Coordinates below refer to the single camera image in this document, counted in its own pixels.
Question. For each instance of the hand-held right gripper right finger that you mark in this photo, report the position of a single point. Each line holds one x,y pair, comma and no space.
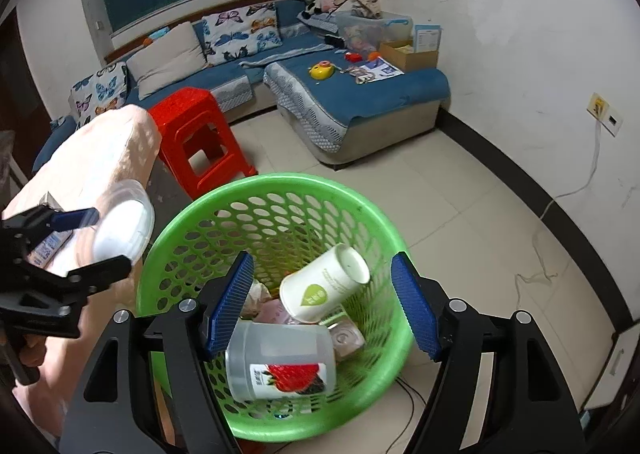
415,304

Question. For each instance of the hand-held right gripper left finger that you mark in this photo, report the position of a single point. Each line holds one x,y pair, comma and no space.
230,304

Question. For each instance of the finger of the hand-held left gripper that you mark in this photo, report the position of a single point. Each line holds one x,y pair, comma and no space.
95,276
70,220

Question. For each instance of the clear plastic bag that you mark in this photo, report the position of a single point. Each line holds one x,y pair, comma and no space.
270,309

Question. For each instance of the clear plastic cup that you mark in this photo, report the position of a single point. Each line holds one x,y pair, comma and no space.
122,229

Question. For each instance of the plastic cup with strawberry label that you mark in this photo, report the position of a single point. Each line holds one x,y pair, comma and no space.
280,349

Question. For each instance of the white paper cup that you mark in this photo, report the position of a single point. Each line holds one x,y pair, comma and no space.
320,291

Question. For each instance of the green plastic basket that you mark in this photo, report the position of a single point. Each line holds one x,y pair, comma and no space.
300,199

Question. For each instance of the person's left hand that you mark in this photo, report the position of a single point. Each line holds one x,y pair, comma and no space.
31,351

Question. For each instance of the white and blue milk carton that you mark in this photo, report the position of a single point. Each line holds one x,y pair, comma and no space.
45,249

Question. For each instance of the pink tablecloth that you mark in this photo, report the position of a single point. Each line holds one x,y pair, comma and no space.
90,158

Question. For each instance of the small butterfly print pillow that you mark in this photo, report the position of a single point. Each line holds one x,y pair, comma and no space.
97,88

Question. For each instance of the red plastic stool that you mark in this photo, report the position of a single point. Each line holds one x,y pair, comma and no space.
185,106

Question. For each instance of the grey pillow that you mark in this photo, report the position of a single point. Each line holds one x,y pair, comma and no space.
165,58

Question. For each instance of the white cabinet panel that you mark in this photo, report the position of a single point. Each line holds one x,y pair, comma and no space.
607,364

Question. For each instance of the blue sofa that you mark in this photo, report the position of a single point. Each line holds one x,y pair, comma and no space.
410,83

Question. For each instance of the blue and white magazine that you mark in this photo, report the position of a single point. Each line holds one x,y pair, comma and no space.
380,67

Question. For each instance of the cardboard box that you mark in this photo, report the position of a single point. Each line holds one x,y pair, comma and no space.
410,57

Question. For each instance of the yellow toy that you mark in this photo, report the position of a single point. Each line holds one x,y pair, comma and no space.
322,70

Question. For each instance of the large butterfly print pillow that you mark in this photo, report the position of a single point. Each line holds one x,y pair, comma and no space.
240,33

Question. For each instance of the small red toy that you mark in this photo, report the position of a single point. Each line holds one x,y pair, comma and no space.
354,56

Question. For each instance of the white and blue leaflet card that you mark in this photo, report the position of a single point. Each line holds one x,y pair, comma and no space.
427,38

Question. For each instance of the clear plastic storage box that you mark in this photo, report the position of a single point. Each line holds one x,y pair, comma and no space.
380,26

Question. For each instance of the grey cat plush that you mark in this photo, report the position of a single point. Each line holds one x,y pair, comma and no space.
362,1

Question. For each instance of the wall outlet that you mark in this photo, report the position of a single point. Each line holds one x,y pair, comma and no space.
605,113

